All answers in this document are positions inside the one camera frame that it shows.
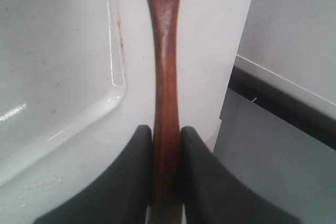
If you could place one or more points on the brown wooden spoon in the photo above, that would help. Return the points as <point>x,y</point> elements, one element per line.
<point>166,206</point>

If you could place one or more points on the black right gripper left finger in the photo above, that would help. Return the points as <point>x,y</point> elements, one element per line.
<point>121,194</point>

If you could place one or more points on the dark door frame post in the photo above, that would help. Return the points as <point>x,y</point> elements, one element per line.
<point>293,111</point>

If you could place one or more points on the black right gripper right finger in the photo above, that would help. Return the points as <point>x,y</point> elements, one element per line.
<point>213,195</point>

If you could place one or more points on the white plastic tray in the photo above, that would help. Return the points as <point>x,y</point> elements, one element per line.
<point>76,81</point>

